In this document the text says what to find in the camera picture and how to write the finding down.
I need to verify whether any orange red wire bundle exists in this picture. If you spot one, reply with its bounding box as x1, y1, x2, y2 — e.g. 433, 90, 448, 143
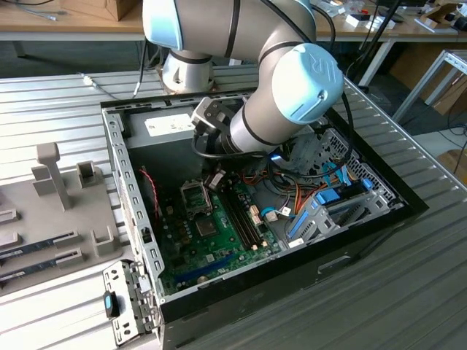
240, 171, 308, 214

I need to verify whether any grey loose cable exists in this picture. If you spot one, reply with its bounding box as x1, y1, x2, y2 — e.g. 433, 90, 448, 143
78, 71, 127, 100

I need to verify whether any grey metal disk bay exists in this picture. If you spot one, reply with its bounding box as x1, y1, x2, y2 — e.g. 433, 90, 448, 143
284, 125, 329, 176
285, 181, 392, 247

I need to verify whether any grey power supply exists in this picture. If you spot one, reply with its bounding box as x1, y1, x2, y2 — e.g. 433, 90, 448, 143
123, 107, 206, 180

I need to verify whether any black PC case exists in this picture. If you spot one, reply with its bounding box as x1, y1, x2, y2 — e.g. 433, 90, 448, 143
100, 82, 431, 349

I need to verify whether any red black twisted wire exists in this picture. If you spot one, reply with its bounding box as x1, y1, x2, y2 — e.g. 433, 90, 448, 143
138, 166, 162, 219

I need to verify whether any green motherboard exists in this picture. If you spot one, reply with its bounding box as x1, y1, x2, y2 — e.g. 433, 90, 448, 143
158, 174, 285, 292

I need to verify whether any white box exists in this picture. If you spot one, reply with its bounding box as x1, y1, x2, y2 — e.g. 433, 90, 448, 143
344, 12, 397, 31

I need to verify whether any brown cardboard sheet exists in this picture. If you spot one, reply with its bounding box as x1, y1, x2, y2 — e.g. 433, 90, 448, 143
388, 43, 467, 116

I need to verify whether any black latch handle blue button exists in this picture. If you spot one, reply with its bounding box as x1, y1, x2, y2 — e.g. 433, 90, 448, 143
102, 290, 120, 317

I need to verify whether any black tripod pole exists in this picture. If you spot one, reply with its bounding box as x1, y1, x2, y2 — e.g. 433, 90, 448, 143
355, 0, 404, 92

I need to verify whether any blue flat data wire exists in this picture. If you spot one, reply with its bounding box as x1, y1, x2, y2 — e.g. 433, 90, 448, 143
323, 160, 360, 187

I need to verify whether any metal locking lever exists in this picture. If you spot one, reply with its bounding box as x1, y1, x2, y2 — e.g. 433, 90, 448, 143
207, 187, 218, 217

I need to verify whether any metal socket cover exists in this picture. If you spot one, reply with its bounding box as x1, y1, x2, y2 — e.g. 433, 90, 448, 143
179, 179, 213, 217

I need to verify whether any black RAM slot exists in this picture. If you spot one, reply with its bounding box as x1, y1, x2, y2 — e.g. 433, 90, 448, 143
225, 186, 258, 249
233, 184, 269, 246
221, 189, 254, 251
228, 184, 263, 248

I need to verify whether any open cardboard box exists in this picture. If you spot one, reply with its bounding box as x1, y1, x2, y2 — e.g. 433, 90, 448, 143
415, 0, 467, 36

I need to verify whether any CPU socket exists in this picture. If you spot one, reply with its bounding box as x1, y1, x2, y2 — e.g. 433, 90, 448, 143
193, 216, 220, 238

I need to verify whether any grey parts rack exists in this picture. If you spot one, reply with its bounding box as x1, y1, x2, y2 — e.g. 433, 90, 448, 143
0, 141, 123, 292

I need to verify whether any grey expansion slot latch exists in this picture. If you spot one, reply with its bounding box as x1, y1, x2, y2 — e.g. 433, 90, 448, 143
101, 259, 162, 346

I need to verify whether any aluminium frame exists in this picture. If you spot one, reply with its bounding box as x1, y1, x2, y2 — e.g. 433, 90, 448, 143
392, 49, 467, 125

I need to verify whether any brown cardboard box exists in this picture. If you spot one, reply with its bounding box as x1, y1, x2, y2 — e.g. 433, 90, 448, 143
436, 147, 467, 176
60, 0, 142, 22

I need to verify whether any blue disk carrier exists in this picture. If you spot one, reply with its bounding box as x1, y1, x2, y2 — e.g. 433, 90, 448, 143
287, 207, 312, 240
315, 188, 343, 205

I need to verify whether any black camera cable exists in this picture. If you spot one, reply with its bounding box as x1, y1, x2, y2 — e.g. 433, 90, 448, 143
260, 0, 355, 176

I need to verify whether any silver CPU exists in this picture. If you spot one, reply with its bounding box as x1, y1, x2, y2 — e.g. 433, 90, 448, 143
196, 217, 218, 237

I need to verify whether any blue expansion slot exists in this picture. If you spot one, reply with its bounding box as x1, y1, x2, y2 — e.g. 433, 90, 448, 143
173, 253, 235, 285

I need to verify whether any black plugged cable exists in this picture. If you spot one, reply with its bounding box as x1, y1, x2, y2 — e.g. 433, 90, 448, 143
191, 123, 271, 160

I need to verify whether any RAM stick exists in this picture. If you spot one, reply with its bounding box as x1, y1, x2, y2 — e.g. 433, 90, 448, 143
0, 257, 61, 284
0, 238, 58, 259

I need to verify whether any black camera bracket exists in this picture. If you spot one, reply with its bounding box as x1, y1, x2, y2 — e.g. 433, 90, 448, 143
202, 98, 239, 129

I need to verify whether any wooden desk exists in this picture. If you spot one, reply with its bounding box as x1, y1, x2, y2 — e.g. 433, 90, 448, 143
0, 0, 147, 43
313, 0, 467, 88

